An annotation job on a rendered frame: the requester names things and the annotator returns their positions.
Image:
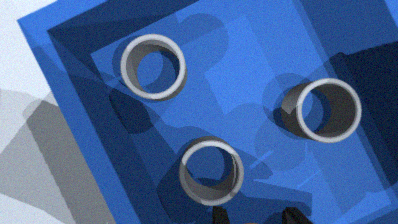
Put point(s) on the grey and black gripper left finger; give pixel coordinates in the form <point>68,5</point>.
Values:
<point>220,215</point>

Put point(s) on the grey metal bushing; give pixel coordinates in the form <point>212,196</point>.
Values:
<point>345,110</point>
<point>211,195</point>
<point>137,50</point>

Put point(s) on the blue crate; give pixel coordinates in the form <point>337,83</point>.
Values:
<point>242,58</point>

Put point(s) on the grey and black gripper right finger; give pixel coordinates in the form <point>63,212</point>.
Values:
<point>292,215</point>

